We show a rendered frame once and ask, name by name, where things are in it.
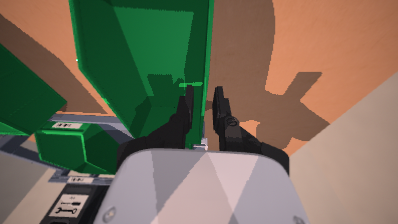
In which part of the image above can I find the black tool case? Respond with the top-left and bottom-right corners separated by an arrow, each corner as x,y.
39,183 -> 110,224

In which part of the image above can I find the green bin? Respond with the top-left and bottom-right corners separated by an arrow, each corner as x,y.
35,121 -> 120,175
0,43 -> 67,136
68,0 -> 214,144
185,144 -> 193,150

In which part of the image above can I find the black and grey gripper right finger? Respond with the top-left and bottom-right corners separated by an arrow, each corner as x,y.
212,86 -> 290,178

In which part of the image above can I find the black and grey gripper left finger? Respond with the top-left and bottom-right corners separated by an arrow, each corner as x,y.
116,85 -> 194,173

